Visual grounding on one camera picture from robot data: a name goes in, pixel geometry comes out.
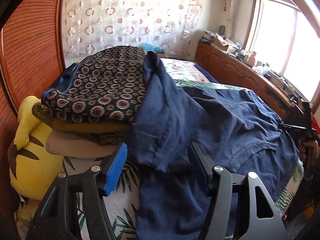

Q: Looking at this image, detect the navy blue printed t-shirt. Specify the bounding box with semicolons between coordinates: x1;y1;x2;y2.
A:
125;52;298;239

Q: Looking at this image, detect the person's right hand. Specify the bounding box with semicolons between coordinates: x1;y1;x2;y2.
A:
298;140;319;166

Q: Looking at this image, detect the yellow plush toy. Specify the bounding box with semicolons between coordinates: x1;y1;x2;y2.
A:
8;96;63;200

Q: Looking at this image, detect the palm leaf print blanket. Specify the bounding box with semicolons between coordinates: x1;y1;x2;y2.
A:
61;78;304;240

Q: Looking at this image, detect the mustard patterned garment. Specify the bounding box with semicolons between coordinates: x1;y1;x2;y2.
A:
31;102;131;146

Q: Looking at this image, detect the window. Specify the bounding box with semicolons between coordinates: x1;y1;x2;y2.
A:
246;0;319;102

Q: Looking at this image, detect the long wooden cabinet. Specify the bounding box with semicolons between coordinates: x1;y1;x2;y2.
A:
195;41;295;121

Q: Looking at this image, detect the navy blue bed cover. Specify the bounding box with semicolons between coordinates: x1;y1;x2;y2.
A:
194;63;218;83

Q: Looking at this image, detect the open cardboard box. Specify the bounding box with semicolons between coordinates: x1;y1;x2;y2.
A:
213;34;239;54

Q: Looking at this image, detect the floral quilt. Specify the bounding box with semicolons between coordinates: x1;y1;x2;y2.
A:
160;58;209;82

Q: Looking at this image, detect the navy circle pattern garment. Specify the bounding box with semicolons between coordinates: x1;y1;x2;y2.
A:
41;46;146;123

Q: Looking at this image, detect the wooden wardrobe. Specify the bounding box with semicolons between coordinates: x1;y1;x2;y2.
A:
1;0;65;227

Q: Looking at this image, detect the blue tissue box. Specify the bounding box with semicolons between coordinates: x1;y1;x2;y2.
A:
140;43;165;57

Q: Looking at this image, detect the circle pattern sheer curtain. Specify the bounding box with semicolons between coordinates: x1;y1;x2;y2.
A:
62;0;202;62

